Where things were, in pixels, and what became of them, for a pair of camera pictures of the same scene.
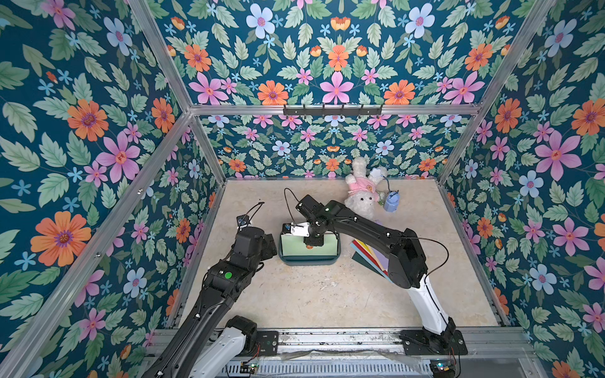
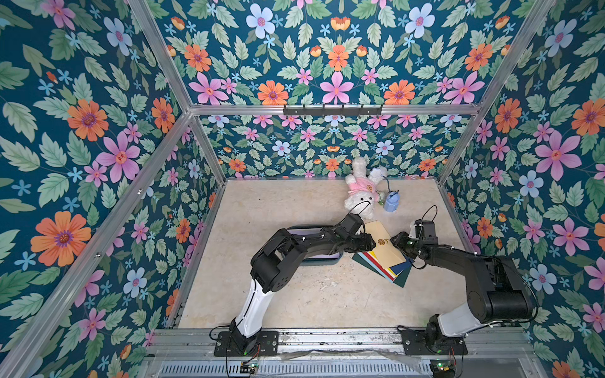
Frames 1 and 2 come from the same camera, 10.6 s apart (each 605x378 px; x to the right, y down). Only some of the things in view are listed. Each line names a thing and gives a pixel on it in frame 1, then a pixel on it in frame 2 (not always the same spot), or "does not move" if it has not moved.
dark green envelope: x=359 y=257 does not move
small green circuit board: x=246 y=367 does not move
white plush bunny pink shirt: x=363 y=193 does not move
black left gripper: x=268 y=246 -> x=365 y=244
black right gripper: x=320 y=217 -> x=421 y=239
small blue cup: x=391 y=201 does not move
